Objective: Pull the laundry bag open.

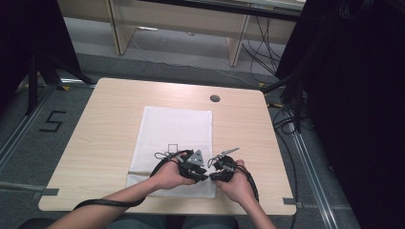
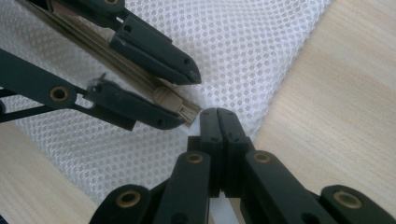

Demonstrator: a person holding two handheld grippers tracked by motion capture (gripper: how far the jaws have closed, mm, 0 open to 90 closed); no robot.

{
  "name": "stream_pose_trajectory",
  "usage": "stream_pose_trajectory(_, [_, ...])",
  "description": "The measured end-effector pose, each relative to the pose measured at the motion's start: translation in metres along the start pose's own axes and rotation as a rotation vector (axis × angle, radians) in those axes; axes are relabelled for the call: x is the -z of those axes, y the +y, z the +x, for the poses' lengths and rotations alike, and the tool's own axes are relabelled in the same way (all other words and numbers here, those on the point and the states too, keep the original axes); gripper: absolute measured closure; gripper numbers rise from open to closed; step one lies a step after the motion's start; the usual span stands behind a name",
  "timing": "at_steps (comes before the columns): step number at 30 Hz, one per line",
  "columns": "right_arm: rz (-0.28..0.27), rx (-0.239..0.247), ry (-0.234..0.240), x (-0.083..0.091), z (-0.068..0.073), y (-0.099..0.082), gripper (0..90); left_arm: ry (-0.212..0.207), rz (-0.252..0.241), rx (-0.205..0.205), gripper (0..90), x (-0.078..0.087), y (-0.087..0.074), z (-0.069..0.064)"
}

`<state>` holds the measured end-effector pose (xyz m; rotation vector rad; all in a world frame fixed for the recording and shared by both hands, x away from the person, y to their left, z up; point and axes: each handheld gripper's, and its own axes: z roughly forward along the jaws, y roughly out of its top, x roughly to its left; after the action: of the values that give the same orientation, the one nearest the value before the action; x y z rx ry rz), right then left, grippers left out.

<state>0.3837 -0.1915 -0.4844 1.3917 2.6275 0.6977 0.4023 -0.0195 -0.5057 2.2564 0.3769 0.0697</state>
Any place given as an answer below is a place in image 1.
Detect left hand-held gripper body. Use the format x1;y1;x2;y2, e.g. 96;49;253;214
178;149;208;179

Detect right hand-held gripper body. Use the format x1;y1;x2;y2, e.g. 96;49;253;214
207;146;241;183

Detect white cloth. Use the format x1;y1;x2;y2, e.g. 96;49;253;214
125;105;218;199

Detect person's right hand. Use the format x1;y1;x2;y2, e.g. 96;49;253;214
215;158;256;205

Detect person's left hand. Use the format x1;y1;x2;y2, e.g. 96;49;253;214
152;152;197;191

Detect person's right leg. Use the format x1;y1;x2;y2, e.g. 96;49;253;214
181;215;239;229

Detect person's leg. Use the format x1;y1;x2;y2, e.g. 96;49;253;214
181;215;239;229
113;215;166;229

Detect person's left leg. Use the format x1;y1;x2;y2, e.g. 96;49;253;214
113;215;166;229

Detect black metal stand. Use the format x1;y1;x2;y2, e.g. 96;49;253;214
261;72;306;134
24;52;96;116

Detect black curtain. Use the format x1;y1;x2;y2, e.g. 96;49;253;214
275;0;405;229
0;0;82;111

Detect light wooden desk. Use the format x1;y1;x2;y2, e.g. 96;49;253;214
56;0;308;68

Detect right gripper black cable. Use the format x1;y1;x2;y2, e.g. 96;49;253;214
223;161;261;203

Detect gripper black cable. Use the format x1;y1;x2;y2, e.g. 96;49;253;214
223;161;261;203
73;149;195;212

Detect black floor cables by rail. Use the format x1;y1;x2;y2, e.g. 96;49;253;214
267;103;300;192

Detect aluminium floor rail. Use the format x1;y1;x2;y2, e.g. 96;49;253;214
289;122;339;229
0;180;60;200
0;83;61;171

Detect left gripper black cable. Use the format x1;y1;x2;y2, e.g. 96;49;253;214
73;149;195;212

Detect thin white floor cable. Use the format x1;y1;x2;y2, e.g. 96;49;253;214
129;30;262;88

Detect bundle of black floor cables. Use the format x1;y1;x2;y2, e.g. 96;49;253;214
241;15;285;76

